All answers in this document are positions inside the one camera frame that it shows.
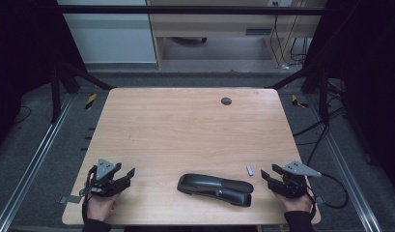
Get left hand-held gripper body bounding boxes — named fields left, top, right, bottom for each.
left=87, top=158, right=132, bottom=198

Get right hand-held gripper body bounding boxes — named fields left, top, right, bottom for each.
left=268, top=159, right=323, bottom=199

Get black stapler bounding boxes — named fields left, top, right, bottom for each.
left=177, top=173, right=255, bottom=208

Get person's right hand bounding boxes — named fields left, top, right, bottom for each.
left=271, top=190, right=316, bottom=214

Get person's left hand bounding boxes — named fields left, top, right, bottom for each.
left=85, top=191, right=121, bottom=223

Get yellow black hazard tape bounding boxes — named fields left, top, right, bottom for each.
left=291, top=94, right=310, bottom=109

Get black curtain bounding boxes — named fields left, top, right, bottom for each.
left=304, top=0, right=395, bottom=196
left=0, top=0, right=87, bottom=154

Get white cabinet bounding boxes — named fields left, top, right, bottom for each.
left=57, top=0, right=158, bottom=65

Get light wooden desk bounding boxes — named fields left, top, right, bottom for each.
left=145, top=0, right=328, bottom=71

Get left hand-held gripper cable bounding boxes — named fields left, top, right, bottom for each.
left=81, top=164, right=99, bottom=224

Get hand-held gripper cable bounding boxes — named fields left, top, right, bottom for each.
left=81, top=164, right=99, bottom=224
left=309, top=172, right=350, bottom=210

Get right hand-held gripper cable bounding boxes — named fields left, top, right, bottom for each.
left=309, top=172, right=350, bottom=210

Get black floor cables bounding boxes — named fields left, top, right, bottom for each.
left=293, top=78, right=348, bottom=167

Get aluminium floor rail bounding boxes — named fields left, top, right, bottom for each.
left=305, top=95, right=383, bottom=232
left=0, top=93, right=75, bottom=232

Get yellow-handled tool on floor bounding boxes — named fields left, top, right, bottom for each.
left=84, top=93, right=99, bottom=111

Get black frame strut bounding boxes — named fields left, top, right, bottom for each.
left=265, top=63, right=332, bottom=124
left=49, top=62, right=118, bottom=124

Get thin black floor cable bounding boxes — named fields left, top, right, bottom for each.
left=11, top=105, right=33, bottom=126

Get cables under wooden desk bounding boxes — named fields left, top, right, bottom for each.
left=268, top=1, right=311, bottom=71

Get black frame crossbar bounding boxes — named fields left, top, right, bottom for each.
left=56, top=4, right=328, bottom=16

